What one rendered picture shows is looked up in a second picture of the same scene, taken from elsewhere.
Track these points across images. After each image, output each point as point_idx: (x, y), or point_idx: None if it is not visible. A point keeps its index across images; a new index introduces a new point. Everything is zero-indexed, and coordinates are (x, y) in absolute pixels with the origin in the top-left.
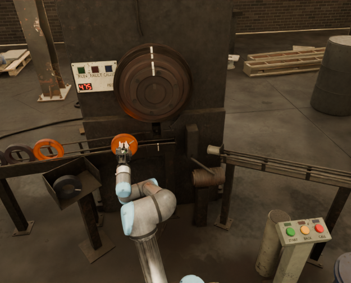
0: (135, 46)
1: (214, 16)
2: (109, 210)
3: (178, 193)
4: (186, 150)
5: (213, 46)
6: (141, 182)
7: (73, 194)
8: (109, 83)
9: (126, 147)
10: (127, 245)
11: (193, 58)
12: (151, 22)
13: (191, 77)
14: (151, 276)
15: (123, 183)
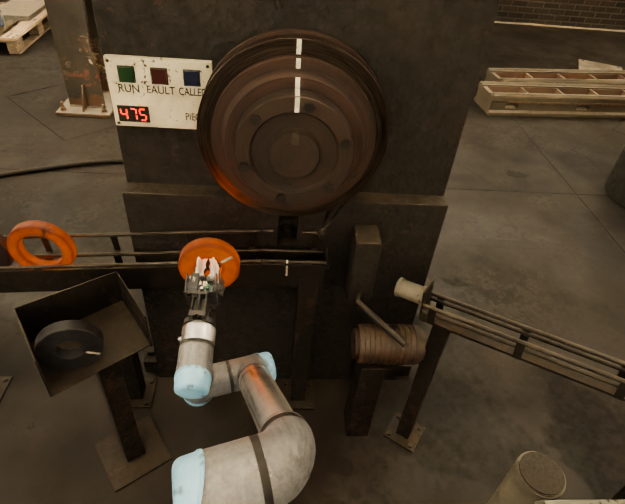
0: (259, 32)
1: None
2: (170, 373)
3: (317, 358)
4: (347, 280)
5: (446, 53)
6: (237, 359)
7: (81, 361)
8: (190, 113)
9: (211, 276)
10: None
11: (395, 77)
12: None
13: (386, 124)
14: None
15: (193, 368)
